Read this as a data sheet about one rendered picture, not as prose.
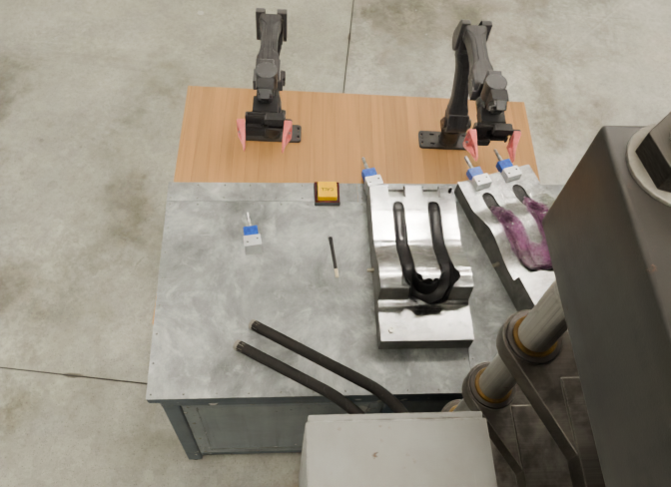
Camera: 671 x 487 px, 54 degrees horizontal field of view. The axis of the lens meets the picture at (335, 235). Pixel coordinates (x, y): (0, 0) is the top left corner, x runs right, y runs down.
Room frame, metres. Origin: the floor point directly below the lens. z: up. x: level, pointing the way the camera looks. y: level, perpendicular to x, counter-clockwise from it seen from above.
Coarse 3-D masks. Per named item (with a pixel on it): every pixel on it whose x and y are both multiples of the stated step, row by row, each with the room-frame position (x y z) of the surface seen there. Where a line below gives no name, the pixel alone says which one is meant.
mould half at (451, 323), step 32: (384, 192) 1.19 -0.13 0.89; (416, 192) 1.21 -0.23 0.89; (384, 224) 1.08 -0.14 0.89; (416, 224) 1.09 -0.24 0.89; (448, 224) 1.11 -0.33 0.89; (384, 256) 0.95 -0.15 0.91; (416, 256) 0.96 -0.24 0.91; (384, 288) 0.84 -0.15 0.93; (384, 320) 0.78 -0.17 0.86; (416, 320) 0.79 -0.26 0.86; (448, 320) 0.80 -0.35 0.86
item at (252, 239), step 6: (246, 228) 1.02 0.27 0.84; (252, 228) 1.02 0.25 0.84; (246, 234) 1.00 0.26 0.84; (252, 234) 1.00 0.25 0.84; (258, 234) 1.01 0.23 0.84; (246, 240) 0.97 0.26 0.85; (252, 240) 0.98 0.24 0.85; (258, 240) 0.98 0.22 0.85; (246, 246) 0.95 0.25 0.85; (252, 246) 0.96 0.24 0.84; (258, 246) 0.96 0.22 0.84; (246, 252) 0.95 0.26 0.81; (252, 252) 0.96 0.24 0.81; (258, 252) 0.96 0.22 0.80
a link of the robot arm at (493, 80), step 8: (488, 72) 1.32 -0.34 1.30; (496, 72) 1.33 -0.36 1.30; (472, 80) 1.37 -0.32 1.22; (488, 80) 1.29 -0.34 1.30; (496, 80) 1.30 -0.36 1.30; (504, 80) 1.30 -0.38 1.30; (472, 88) 1.34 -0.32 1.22; (480, 88) 1.33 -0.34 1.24; (488, 88) 1.27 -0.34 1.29; (496, 88) 1.27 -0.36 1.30; (504, 88) 1.28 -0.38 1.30; (472, 96) 1.33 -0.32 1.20; (480, 96) 1.29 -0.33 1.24
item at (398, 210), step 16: (400, 208) 1.14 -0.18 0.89; (432, 208) 1.16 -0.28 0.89; (400, 224) 1.09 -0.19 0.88; (432, 224) 1.10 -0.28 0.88; (400, 240) 1.03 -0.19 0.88; (432, 240) 1.05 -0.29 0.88; (400, 256) 0.96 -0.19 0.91; (448, 256) 0.98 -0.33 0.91; (416, 272) 0.89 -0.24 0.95; (448, 272) 0.93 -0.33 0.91; (416, 288) 0.88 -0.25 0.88; (432, 288) 0.88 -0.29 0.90; (448, 288) 0.87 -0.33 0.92
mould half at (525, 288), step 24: (528, 168) 1.39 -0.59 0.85; (456, 192) 1.28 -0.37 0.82; (480, 192) 1.27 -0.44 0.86; (504, 192) 1.28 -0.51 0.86; (528, 192) 1.29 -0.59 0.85; (480, 216) 1.17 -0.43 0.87; (528, 216) 1.17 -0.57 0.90; (480, 240) 1.12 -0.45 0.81; (504, 240) 1.08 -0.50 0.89; (504, 264) 1.00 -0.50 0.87; (528, 288) 0.91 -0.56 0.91
